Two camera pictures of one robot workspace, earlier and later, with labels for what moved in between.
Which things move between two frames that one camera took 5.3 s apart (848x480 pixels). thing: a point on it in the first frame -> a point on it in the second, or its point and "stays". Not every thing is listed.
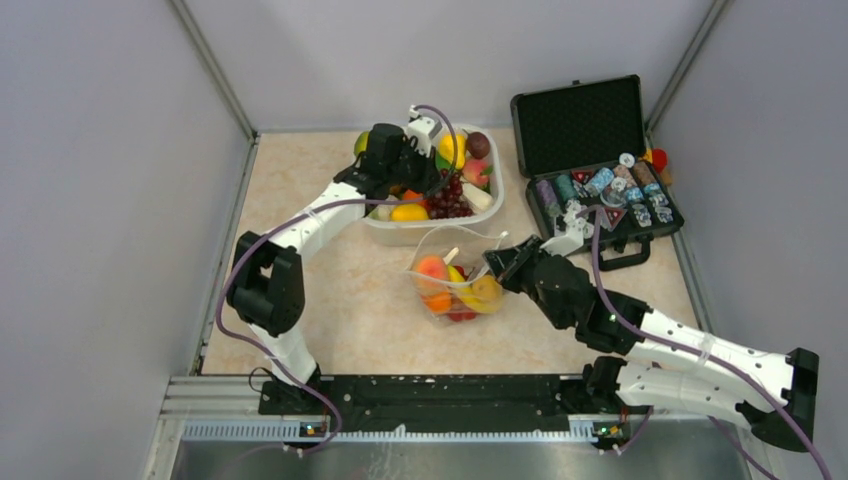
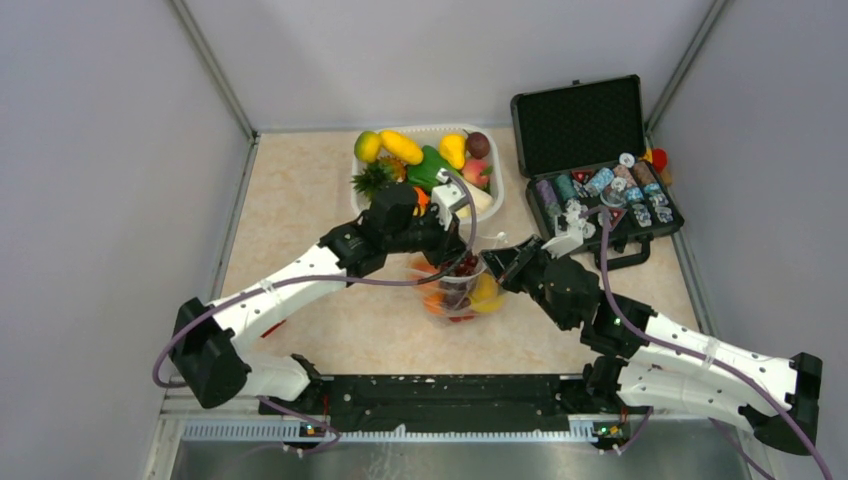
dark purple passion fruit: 478,144 stays
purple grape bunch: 449,202 -> 454,294
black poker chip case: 582,147 stays
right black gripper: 508,263 stays
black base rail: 457,403 stays
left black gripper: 428,170 -> 450,244
